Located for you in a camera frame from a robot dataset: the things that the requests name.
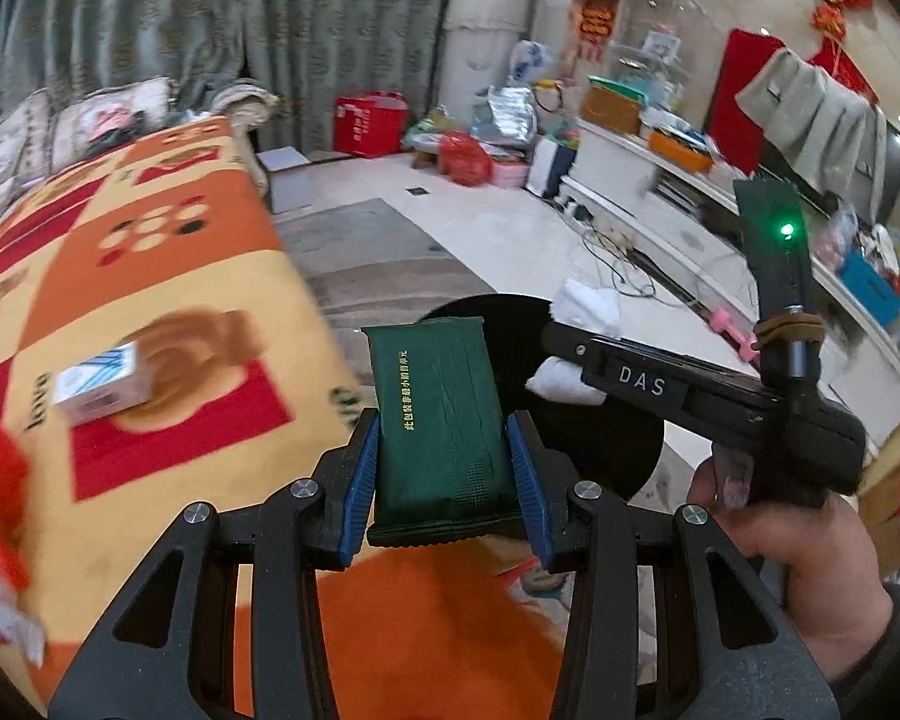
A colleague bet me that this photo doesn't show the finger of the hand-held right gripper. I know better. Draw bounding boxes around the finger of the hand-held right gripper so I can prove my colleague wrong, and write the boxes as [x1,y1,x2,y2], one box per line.
[541,321,608,385]

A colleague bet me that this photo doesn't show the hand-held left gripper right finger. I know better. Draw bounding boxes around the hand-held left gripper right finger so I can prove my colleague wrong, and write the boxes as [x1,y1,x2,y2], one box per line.
[504,411,841,720]

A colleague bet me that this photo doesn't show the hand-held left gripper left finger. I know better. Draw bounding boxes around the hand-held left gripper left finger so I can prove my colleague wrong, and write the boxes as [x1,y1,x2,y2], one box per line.
[49,409,382,720]

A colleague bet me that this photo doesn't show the white tissue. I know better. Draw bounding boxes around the white tissue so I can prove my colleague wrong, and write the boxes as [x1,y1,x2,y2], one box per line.
[525,277,623,400]

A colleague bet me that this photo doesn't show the dark green tissue pack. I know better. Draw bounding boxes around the dark green tissue pack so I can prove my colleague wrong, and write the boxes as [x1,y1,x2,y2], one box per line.
[360,315,526,547]

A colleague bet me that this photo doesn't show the person's right forearm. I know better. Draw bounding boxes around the person's right forearm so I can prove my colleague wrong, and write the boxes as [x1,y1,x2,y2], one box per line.
[832,581,900,720]

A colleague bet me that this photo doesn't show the person's right hand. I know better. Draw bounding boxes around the person's right hand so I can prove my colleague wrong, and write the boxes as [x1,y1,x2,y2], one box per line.
[686,444,895,683]

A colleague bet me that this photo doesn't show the pink dumbbell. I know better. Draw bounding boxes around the pink dumbbell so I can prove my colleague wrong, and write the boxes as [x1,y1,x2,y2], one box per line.
[709,307,762,361]

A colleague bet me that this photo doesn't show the cardboard box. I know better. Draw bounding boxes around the cardboard box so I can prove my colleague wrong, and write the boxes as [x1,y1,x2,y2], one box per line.
[859,457,900,567]

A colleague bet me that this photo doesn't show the white television cabinet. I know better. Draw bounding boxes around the white television cabinet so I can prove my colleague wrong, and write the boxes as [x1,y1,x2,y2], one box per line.
[559,116,900,406]

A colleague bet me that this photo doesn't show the white upright box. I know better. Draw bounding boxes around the white upright box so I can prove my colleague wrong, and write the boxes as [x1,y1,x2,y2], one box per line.
[529,135,578,200]

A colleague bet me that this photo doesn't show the pink plastic box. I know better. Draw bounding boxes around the pink plastic box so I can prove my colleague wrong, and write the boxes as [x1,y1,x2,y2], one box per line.
[487,154,530,188]

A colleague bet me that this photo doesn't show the red plastic bag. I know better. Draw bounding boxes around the red plastic bag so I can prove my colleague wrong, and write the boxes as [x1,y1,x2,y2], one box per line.
[439,131,492,187]

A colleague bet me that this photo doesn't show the orange tray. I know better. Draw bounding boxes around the orange tray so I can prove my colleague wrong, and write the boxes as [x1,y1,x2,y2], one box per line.
[649,127,713,172]

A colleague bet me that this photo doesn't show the grey floor rug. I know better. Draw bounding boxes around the grey floor rug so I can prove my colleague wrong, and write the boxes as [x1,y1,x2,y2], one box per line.
[277,199,496,316]

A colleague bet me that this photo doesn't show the silver foil bag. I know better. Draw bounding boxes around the silver foil bag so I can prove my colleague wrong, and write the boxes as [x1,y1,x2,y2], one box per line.
[487,86,537,147]

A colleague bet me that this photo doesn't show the orange woven box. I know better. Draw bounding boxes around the orange woven box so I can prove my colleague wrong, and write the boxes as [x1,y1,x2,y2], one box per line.
[579,82,642,134]

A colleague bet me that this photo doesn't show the green plastic bag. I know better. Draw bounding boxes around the green plastic bag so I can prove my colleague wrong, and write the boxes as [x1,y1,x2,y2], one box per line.
[405,109,458,155]

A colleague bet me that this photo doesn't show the orange red patterned blanket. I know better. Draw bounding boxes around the orange red patterned blanket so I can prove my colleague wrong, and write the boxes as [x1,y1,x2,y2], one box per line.
[0,116,593,720]

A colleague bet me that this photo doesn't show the white and blue box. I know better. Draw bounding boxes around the white and blue box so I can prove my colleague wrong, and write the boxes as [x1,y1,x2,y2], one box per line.
[49,341,155,425]

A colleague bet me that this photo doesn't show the white blue plastic bag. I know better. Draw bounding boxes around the white blue plastic bag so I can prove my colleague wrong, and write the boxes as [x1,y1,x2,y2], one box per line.
[510,41,560,87]

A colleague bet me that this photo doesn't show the black television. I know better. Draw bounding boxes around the black television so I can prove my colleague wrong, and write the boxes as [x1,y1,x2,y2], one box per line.
[776,101,900,218]

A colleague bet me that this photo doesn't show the red storage box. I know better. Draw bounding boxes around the red storage box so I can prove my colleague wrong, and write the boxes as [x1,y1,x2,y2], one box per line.
[334,90,410,158]

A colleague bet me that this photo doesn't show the red cloth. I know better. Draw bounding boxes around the red cloth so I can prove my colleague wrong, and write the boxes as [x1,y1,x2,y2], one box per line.
[703,28,787,175]

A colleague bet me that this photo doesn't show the grey jacket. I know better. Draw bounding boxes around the grey jacket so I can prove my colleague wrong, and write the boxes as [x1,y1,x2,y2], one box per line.
[735,47,882,196]

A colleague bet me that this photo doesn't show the flat white box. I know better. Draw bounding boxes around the flat white box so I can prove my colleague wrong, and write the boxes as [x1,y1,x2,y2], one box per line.
[259,148,353,215]

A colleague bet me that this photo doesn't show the red hanging ornament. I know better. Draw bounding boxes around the red hanging ornament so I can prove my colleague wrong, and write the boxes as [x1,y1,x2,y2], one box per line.
[577,0,620,53]

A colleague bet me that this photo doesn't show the clear glass shelf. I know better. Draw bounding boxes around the clear glass shelf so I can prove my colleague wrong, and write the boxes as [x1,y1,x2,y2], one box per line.
[615,0,721,113]

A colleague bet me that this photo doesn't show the white crumpled plastic bag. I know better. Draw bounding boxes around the white crumpled plastic bag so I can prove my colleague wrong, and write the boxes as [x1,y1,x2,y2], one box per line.
[0,532,46,668]

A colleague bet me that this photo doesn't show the rolled floral quilt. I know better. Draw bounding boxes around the rolled floral quilt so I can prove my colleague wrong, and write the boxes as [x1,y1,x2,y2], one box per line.
[195,79,282,128]

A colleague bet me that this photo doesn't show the dark cloth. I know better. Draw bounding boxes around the dark cloth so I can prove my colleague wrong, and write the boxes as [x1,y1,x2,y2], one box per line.
[82,120,147,151]

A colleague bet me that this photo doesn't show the grey green patterned curtain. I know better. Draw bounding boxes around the grey green patterned curtain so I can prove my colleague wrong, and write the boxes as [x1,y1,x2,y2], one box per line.
[0,0,462,158]

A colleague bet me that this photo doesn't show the floral cushion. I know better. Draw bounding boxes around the floral cushion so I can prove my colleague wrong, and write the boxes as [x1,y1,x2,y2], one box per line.
[49,79,181,166]

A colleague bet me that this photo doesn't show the pile of floral bedding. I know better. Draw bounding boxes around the pile of floral bedding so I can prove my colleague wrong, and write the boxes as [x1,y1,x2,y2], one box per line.
[0,86,53,196]

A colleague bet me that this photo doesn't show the tangled floor cables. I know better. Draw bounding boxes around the tangled floor cables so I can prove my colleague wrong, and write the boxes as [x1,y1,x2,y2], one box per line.
[562,199,721,308]

